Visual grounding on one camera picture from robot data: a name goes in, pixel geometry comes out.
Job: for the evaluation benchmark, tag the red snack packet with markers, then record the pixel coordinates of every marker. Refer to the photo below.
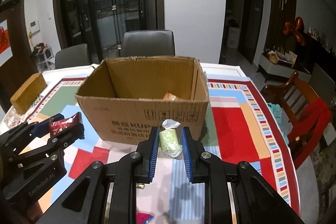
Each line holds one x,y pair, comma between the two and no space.
57,125

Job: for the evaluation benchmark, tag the magenta snack packet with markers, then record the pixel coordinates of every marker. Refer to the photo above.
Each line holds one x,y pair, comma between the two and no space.
143,218

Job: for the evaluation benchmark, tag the red wooden chair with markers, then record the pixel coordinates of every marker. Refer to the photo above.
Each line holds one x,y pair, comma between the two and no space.
308,113

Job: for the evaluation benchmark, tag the white low cabinet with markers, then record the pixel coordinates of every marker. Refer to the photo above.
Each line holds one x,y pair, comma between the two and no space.
275,72

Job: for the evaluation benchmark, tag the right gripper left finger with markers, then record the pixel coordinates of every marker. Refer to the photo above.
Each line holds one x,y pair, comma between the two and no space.
145,168

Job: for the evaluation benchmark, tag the grey chair centre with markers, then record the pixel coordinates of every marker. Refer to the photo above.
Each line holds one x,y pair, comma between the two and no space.
148,43

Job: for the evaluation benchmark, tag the gold wrapped candy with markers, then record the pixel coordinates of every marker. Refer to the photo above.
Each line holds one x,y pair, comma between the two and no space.
140,185

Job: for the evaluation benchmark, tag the red foil balloon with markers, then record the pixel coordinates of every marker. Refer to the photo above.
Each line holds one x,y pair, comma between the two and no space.
296,29

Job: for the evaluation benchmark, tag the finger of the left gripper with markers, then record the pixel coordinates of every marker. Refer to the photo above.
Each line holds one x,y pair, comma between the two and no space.
59,142
21,135

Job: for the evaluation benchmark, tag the woven straw tissue box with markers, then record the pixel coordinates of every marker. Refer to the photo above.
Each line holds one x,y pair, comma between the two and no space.
24,97

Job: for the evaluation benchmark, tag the grey chair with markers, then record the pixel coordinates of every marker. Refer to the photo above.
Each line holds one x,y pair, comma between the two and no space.
74,56
148,43

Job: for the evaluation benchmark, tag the teal cloth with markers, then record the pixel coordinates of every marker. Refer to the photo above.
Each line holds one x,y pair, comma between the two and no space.
276,110

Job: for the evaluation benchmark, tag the white shoe rack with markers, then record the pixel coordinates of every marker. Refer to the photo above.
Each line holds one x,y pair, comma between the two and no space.
44,57

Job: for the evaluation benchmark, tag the grey chair near left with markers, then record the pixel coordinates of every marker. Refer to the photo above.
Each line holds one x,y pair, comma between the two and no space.
74,56

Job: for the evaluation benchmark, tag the pale green candy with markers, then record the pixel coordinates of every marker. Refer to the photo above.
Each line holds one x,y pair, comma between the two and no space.
168,139

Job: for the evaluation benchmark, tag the gold fortune biscuits bag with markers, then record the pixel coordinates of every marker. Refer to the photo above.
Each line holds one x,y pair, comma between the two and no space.
171,97

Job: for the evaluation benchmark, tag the red paper door decoration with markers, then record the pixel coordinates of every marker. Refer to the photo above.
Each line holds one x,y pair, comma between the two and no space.
5,47

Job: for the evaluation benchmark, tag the brown cardboard box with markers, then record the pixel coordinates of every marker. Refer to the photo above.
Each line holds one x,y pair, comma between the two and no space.
123,97

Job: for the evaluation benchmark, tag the colourful patterned tablecloth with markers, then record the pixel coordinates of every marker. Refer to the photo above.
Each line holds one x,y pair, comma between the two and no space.
238,127

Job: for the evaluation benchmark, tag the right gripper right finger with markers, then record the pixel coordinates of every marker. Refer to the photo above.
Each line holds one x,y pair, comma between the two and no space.
192,149

